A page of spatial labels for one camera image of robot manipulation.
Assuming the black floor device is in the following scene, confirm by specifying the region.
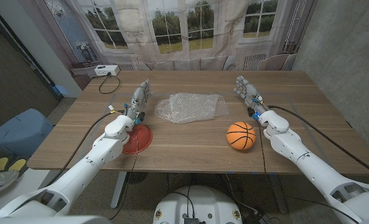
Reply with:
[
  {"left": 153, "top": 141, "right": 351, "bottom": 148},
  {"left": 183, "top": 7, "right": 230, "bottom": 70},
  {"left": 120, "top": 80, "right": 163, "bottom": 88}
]
[{"left": 243, "top": 211, "right": 272, "bottom": 224}]

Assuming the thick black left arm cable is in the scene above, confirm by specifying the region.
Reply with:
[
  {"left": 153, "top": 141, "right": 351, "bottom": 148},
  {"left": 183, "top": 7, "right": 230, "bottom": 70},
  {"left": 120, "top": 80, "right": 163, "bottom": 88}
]
[{"left": 44, "top": 110, "right": 126, "bottom": 187}]

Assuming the black round floor object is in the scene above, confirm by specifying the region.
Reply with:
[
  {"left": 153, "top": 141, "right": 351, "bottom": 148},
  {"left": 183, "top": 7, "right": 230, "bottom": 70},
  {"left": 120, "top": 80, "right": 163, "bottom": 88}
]
[{"left": 126, "top": 172, "right": 149, "bottom": 185}]

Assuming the small orange basketball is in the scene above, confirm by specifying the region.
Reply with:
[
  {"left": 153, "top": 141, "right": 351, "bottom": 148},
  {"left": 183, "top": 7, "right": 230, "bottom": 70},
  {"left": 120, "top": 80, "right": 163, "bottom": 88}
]
[{"left": 226, "top": 121, "right": 257, "bottom": 151}]

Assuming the blue plastic floor object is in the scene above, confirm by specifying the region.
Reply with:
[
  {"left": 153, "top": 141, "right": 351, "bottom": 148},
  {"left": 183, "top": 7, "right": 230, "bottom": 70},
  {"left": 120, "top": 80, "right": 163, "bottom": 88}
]
[{"left": 52, "top": 84, "right": 68, "bottom": 97}]

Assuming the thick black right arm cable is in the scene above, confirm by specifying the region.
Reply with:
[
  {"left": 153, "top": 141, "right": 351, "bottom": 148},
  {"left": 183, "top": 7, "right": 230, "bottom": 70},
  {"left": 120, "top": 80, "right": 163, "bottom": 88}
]
[{"left": 266, "top": 105, "right": 369, "bottom": 180}]

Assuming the black power strip cable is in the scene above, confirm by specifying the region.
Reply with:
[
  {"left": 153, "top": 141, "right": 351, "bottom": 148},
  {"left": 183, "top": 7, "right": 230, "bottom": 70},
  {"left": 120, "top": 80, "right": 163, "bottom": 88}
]
[{"left": 98, "top": 74, "right": 121, "bottom": 95}]

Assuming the white table leg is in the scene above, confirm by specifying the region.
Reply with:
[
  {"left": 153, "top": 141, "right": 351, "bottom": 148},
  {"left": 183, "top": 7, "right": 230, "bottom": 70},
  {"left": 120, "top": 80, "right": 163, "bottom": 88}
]
[{"left": 110, "top": 171, "right": 128, "bottom": 209}]

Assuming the blue upholstered seat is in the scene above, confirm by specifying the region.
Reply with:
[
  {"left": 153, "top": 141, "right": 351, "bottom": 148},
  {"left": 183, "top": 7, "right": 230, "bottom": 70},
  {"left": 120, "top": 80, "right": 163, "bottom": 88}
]
[{"left": 0, "top": 108, "right": 54, "bottom": 159}]

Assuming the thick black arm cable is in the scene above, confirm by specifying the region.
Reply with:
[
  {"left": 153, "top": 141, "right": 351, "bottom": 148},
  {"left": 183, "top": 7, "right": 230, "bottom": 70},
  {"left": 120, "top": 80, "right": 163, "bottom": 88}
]
[
  {"left": 44, "top": 110, "right": 126, "bottom": 187},
  {"left": 266, "top": 105, "right": 369, "bottom": 180}
]

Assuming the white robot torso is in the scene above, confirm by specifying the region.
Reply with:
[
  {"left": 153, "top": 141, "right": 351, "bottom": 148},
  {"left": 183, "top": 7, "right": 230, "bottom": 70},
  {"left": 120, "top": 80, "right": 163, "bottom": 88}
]
[{"left": 152, "top": 185, "right": 243, "bottom": 224}]

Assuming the white power strip box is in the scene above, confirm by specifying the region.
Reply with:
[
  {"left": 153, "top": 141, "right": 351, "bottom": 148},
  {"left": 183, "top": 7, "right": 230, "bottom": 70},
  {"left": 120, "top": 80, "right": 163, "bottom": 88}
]
[{"left": 94, "top": 64, "right": 121, "bottom": 77}]

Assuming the printed window backdrop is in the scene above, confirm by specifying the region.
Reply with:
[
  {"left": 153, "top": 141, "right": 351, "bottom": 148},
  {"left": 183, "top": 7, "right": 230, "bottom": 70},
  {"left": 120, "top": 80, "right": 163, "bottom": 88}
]
[{"left": 17, "top": 0, "right": 319, "bottom": 91}]

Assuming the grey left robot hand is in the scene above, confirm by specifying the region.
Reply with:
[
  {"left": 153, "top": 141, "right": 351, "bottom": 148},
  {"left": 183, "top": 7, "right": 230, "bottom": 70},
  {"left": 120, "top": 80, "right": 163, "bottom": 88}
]
[{"left": 125, "top": 79, "right": 154, "bottom": 122}]

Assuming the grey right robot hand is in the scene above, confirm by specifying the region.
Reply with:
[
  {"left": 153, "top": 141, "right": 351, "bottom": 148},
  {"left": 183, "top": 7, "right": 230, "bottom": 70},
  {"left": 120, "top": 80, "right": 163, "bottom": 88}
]
[{"left": 233, "top": 75, "right": 268, "bottom": 117}]

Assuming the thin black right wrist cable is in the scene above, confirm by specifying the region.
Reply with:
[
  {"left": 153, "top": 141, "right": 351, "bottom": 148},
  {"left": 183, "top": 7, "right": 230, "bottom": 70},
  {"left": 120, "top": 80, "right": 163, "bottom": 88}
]
[{"left": 256, "top": 119, "right": 269, "bottom": 187}]

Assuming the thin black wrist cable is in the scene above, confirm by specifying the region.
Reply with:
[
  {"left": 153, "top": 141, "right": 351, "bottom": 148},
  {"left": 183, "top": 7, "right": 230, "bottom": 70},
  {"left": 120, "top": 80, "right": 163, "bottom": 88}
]
[
  {"left": 108, "top": 123, "right": 140, "bottom": 221},
  {"left": 256, "top": 119, "right": 269, "bottom": 187}
]

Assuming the thin black left wrist cable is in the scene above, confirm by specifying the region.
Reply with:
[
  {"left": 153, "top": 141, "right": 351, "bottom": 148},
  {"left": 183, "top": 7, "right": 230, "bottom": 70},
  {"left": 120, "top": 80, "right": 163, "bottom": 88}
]
[{"left": 108, "top": 123, "right": 140, "bottom": 221}]

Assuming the red dish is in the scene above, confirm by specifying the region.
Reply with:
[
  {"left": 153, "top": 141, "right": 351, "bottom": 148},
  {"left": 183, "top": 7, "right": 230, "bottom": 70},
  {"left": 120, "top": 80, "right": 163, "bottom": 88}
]
[{"left": 121, "top": 124, "right": 154, "bottom": 155}]

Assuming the clear bubble wrap sheet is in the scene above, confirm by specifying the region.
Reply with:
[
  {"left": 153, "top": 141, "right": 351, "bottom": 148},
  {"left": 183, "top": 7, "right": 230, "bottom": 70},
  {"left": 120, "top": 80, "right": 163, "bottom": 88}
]
[{"left": 154, "top": 92, "right": 230, "bottom": 125}]

